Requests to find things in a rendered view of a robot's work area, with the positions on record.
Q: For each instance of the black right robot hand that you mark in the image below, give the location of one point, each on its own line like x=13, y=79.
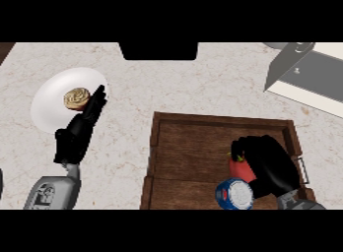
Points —
x=270, y=164

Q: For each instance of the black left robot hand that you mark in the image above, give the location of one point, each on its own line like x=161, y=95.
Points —
x=76, y=134

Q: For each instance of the red bell pepper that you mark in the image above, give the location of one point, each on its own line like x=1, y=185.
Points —
x=239, y=170

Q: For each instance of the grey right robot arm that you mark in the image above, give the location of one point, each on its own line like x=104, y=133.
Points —
x=297, y=202

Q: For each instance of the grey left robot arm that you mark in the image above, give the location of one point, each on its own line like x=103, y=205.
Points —
x=53, y=193

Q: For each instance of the brown wooden tray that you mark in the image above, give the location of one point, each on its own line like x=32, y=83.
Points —
x=198, y=157

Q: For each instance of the beige frosted cupcake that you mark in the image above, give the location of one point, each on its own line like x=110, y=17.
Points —
x=75, y=98

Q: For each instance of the white round plate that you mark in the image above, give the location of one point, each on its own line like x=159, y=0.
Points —
x=57, y=98

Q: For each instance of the blue rimmed can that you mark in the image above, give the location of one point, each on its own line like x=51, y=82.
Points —
x=235, y=194

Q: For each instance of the black appliance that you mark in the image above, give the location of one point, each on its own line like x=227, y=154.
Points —
x=159, y=50

